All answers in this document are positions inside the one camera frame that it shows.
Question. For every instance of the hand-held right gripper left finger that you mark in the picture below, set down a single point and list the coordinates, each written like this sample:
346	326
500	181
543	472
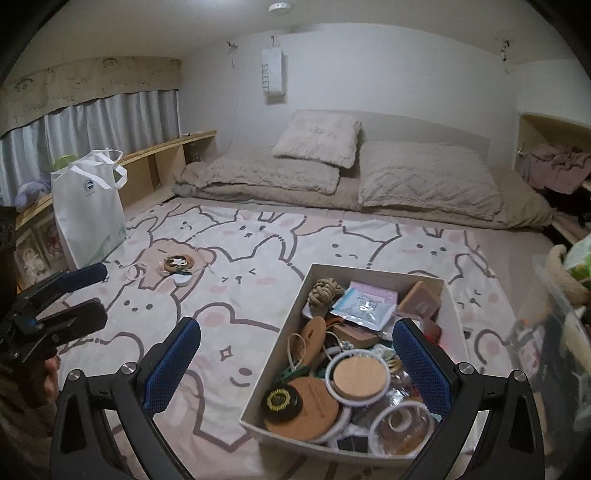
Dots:
173	364

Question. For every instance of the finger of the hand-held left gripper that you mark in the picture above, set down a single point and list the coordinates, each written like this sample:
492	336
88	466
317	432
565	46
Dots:
74	323
85	277

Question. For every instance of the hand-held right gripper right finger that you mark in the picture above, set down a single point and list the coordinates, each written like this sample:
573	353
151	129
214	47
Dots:
422	369

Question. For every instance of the clear plastic container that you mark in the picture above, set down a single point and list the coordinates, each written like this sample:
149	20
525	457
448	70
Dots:
401	438

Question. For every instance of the silver foil packet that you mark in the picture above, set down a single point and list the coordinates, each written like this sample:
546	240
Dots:
369	309

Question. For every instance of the white cardboard box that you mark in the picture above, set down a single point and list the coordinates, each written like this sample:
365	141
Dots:
263	364

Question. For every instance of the person's left forearm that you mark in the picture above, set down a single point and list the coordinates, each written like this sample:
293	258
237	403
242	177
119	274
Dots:
23	434

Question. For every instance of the person's left hand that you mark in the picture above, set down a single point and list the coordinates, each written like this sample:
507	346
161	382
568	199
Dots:
50	378

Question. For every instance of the doll display case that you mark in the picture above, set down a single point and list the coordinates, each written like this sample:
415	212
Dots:
41	249

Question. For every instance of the round wooden lid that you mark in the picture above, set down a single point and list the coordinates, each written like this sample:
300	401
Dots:
358	376

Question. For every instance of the white tote bag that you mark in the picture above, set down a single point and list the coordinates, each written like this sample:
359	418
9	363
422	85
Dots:
87	207

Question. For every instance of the brown rectangular block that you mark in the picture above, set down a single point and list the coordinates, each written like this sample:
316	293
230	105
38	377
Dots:
418	300

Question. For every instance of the small brown box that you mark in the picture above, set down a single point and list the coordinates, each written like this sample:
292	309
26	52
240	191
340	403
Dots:
355	337

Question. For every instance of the small white round tin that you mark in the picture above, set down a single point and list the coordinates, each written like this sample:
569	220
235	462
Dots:
182	280

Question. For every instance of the pink box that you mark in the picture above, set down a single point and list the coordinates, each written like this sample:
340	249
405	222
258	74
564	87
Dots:
374	288

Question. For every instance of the purple plush toy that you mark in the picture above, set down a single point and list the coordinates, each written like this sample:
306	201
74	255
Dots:
30	194

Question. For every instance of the small oval cork board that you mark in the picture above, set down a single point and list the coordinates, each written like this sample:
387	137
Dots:
316	332

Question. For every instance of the large oval cork board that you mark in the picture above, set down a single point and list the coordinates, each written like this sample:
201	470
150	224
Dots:
318	417

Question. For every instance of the green clothes peg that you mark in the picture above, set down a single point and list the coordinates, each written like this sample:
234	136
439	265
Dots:
290	374

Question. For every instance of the beige loop band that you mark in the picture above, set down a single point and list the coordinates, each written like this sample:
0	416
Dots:
290	350

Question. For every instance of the printed bunny blanket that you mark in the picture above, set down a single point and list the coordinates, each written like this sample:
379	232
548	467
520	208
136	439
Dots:
231	249

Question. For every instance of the clear plastic storage bin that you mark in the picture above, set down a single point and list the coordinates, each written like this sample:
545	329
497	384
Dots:
554	332

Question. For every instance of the wooden bedside shelf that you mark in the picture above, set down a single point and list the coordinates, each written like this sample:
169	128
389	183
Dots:
166	157

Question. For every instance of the grey curtain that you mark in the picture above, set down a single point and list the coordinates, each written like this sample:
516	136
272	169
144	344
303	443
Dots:
92	129

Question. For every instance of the beige plush toy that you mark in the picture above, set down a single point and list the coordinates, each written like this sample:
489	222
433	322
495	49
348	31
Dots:
561	277

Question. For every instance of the large quilted beige pillow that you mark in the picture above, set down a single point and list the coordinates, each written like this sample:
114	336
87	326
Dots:
429	180

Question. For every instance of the green white patterned cloth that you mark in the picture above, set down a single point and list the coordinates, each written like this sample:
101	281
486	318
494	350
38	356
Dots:
579	263

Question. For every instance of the beige quilt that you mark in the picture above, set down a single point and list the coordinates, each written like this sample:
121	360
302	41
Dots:
521	207

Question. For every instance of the beige printed curtain valance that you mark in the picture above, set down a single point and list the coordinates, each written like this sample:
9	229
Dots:
92	78

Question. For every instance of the pile of clothes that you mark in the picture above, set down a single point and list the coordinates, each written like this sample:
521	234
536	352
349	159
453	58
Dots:
558	166

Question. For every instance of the beige bed headboard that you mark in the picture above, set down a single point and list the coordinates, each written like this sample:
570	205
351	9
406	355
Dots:
415	124

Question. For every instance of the small fluffy beige pillow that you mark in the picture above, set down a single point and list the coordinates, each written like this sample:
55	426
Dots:
318	136

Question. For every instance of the wall alcove shelf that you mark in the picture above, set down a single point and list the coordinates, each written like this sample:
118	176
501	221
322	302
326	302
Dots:
540	129

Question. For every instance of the wall hook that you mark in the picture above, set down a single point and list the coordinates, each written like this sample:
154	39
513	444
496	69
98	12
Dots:
232	50

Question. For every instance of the white hanging wall banner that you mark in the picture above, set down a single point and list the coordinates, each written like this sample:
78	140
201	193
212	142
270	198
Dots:
273	74

